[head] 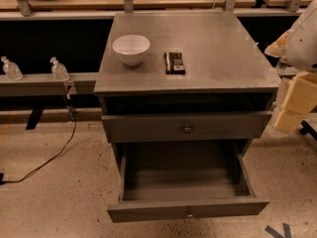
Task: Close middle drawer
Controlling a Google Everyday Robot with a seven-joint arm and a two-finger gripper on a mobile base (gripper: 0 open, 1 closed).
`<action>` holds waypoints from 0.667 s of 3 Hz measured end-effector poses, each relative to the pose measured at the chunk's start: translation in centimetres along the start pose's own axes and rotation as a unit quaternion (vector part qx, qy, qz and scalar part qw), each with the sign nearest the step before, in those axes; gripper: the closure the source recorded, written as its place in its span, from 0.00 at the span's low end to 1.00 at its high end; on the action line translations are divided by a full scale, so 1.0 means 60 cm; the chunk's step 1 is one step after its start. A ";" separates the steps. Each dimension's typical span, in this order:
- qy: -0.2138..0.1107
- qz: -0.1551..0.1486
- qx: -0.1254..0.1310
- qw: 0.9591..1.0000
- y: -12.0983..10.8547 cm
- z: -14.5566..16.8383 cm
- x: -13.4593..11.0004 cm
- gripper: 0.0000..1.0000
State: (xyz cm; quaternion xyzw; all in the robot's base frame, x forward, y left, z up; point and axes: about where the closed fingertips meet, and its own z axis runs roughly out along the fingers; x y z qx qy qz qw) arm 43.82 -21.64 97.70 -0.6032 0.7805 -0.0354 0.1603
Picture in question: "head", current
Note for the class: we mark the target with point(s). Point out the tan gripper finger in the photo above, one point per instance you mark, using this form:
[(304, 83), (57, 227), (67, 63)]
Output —
[(301, 97), (287, 121)]

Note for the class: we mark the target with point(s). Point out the grey drawer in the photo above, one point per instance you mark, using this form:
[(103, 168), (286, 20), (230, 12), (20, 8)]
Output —
[(185, 126), (183, 180)]

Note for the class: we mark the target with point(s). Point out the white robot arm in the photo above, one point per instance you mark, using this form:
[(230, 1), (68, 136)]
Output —
[(298, 47)]

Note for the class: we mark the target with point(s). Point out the grey top drawer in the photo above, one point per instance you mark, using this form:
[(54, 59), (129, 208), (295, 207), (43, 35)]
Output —
[(185, 126)]

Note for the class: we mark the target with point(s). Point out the grey wooden drawer cabinet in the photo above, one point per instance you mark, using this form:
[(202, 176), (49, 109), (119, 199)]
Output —
[(225, 70)]

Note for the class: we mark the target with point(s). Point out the black chair base leg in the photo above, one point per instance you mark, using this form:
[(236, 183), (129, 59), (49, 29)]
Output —
[(307, 129)]

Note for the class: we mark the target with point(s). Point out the white ceramic bowl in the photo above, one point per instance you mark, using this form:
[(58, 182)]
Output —
[(131, 49)]

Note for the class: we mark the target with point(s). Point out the clear pump bottle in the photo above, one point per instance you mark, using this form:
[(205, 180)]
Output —
[(11, 69), (59, 70)]

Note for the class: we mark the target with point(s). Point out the clear pump bottle far left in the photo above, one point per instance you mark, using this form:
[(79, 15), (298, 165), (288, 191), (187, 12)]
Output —
[(11, 69)]

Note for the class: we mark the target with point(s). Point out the grey metal rail shelf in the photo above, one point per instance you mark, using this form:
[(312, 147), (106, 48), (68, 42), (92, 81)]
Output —
[(44, 84)]

